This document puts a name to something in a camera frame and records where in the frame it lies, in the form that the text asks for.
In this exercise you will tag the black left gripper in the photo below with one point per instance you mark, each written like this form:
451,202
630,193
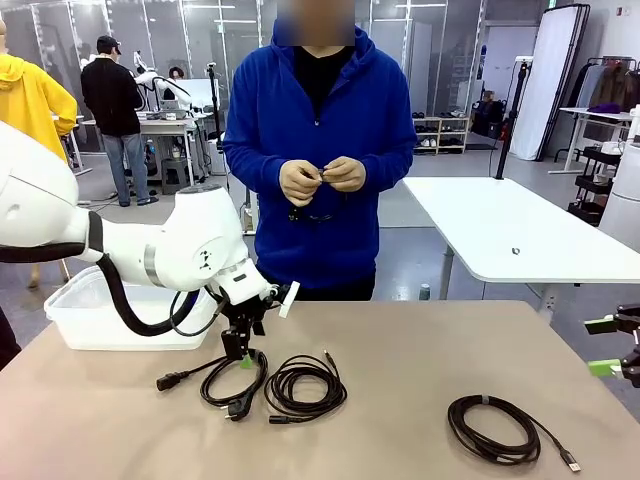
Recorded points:
242,320

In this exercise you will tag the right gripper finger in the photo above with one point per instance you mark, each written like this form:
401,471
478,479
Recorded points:
605,369
600,326

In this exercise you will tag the person's right forearm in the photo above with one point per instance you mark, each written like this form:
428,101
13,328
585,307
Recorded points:
250,150

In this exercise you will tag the person's left forearm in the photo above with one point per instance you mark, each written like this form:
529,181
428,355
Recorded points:
392,150

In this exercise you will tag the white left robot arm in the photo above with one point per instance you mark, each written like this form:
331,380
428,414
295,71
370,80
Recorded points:
190,250

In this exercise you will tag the person's right hand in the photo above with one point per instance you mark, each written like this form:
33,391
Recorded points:
297,182

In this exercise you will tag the person's left hand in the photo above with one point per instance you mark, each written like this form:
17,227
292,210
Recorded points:
347,175

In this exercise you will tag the white cylindrical appliance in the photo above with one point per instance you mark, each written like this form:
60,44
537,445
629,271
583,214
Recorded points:
622,200

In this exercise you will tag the black utility cart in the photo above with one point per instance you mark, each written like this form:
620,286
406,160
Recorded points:
592,185

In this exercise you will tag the person in blue hoodie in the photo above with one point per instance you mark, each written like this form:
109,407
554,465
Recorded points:
320,240

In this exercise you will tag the white table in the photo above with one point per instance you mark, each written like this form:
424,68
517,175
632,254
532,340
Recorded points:
500,215

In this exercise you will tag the clear plastic storage bin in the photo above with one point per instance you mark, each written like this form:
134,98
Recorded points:
75,320

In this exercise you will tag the grey-green floor cup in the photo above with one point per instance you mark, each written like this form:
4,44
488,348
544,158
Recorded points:
424,292

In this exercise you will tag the grey step stool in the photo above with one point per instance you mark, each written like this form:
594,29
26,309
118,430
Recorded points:
176,177

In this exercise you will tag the tall black tripod stand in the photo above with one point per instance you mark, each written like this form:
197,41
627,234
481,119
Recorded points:
506,145

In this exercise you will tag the white desk with thin legs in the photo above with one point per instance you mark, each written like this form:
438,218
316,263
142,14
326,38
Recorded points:
595,116

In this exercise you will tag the purple garment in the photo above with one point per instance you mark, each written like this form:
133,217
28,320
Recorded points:
605,107

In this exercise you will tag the black bags pile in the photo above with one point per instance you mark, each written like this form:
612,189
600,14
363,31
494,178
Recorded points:
487,117

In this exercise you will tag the clothes rack with coats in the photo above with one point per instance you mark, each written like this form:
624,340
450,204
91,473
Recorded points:
612,82

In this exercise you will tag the wooden shoe rack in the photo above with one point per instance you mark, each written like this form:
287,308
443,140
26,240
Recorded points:
442,135

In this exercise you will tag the white background workbench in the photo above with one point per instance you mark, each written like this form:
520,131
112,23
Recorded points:
165,125

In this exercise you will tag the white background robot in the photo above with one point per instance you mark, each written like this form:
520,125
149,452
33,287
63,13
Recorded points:
165,85

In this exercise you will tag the person in black sweater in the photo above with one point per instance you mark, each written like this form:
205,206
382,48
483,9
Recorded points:
110,100

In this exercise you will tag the person in yellow hoodie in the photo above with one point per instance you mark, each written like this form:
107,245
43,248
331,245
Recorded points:
30,100

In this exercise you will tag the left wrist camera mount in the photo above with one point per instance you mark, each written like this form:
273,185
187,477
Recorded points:
289,300

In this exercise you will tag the slim black camera tripod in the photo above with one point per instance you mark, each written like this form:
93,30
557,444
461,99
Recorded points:
215,100

